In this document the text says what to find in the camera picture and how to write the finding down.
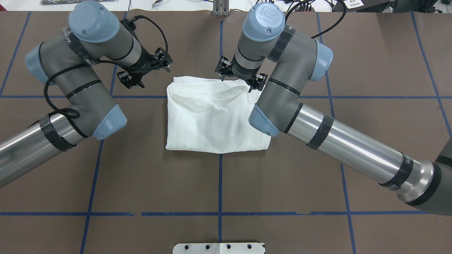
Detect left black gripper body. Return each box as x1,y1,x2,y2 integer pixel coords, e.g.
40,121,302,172
127,49,159,76

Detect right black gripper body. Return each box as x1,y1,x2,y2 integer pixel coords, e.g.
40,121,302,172
226,62,260,81

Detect white long-sleeve printed shirt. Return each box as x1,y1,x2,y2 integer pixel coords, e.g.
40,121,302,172
165,76,271,154

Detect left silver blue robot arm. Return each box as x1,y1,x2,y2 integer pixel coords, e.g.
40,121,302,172
1,0,173,187

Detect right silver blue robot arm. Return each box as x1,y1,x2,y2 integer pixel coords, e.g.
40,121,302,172
216,2,451,216

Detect white labelled black box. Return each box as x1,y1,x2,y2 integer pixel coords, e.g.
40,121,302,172
332,0,386,12

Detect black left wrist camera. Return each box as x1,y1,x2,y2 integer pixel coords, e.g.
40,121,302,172
120,17,137,33

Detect aluminium frame post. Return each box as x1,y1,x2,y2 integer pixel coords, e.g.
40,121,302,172
212,0,230,16

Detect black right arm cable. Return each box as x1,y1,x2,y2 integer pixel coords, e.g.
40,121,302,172
285,0,347,39

